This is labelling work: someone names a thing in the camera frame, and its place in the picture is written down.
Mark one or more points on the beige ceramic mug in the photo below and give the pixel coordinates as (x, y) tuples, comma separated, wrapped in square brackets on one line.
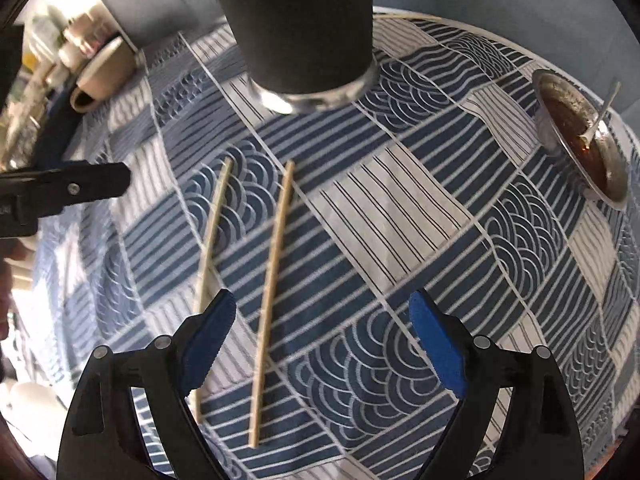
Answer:
[(102, 77)]

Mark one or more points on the metal bowl with sauce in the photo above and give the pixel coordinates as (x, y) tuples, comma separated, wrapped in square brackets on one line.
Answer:
[(580, 125)]

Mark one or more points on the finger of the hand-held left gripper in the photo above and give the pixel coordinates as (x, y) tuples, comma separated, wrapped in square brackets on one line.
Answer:
[(75, 185)]

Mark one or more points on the blue patterned tablecloth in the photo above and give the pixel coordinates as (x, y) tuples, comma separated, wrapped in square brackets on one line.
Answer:
[(400, 220)]

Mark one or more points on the white ceramic cup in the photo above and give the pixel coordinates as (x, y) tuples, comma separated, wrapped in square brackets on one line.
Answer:
[(72, 52)]

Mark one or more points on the wooden chopstick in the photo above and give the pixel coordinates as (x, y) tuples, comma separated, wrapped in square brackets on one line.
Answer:
[(212, 225), (272, 270)]

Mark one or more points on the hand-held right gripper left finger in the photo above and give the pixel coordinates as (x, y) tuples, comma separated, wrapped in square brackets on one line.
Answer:
[(210, 340)]

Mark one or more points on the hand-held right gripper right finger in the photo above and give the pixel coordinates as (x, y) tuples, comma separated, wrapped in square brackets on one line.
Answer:
[(440, 350)]

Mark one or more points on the black metal tumbler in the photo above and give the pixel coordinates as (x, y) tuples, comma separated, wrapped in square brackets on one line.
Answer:
[(305, 30)]

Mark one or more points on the metal spoon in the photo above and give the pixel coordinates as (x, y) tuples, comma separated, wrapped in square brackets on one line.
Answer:
[(600, 115)]

